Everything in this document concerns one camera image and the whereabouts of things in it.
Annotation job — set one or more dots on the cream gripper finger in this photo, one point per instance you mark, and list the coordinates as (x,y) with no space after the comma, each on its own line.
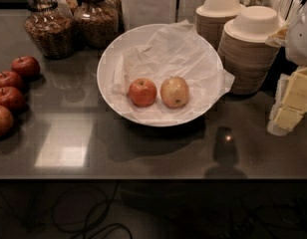
(293,105)
(272,127)

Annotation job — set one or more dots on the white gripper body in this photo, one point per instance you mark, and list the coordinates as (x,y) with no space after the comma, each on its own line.
(301,40)

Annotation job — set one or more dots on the red apple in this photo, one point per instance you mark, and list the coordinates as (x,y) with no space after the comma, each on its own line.
(142,92)
(12,99)
(11,79)
(27,67)
(6,120)

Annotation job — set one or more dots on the yellowish apple in bowl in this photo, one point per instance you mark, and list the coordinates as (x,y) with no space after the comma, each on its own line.
(174,92)

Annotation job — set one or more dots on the large white bowl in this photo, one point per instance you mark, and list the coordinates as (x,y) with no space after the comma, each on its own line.
(108,63)

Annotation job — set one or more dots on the front stack paper bowls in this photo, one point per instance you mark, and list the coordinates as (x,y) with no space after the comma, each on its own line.
(243,49)

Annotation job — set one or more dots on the stack paper bowls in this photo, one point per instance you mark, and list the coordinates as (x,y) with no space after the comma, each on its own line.
(211,16)
(243,49)

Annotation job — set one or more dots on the rear stack paper bowls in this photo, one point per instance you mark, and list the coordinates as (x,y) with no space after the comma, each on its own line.
(211,16)

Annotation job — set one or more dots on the white crumpled paper liner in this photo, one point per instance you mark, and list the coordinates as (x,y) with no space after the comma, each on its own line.
(173,53)

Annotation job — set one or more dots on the white napkin dispenser box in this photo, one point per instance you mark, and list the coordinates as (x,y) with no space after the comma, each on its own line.
(142,12)

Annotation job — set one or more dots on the glass granola jar right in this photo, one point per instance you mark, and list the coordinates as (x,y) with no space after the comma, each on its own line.
(98,22)

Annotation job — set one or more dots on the glass granola jar left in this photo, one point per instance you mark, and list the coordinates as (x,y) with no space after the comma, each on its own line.
(51,32)

